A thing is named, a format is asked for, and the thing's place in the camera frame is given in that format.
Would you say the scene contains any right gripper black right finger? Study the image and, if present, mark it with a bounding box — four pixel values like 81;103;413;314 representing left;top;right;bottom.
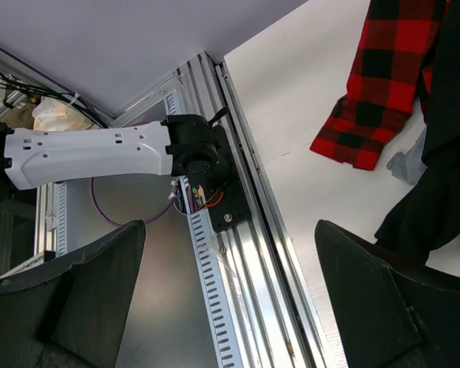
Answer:
314;220;460;367

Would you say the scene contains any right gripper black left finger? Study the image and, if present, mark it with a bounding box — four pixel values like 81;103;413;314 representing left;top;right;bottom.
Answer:
0;220;146;367

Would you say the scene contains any black button shirt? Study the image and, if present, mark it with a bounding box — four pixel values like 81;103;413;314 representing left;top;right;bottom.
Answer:
375;1;460;264

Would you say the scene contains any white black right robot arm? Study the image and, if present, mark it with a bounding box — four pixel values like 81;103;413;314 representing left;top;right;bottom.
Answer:
0;115;460;367

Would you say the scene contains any red black plaid shirt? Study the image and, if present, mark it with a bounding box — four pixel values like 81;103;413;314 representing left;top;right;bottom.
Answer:
310;1;449;170

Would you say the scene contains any crumpled paper bag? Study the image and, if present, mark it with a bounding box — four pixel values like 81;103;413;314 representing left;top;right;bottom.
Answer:
31;97;93;131

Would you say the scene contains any aluminium rail frame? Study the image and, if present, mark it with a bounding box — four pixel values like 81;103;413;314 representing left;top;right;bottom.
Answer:
176;53;334;367

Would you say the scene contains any grey plastic bracket piece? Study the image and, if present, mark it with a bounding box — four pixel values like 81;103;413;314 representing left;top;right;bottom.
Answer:
386;128;427;186

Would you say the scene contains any white slotted cable duct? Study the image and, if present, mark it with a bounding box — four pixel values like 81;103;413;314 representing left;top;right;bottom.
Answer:
164;91;245;368

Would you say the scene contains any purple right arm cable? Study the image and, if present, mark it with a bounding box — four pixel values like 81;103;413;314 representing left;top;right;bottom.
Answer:
90;176;177;227

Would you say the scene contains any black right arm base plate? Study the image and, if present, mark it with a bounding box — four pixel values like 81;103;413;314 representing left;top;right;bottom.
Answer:
209;125;252;233

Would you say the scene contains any black cable bundle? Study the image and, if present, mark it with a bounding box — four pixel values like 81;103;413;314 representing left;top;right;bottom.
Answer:
0;57;108;130

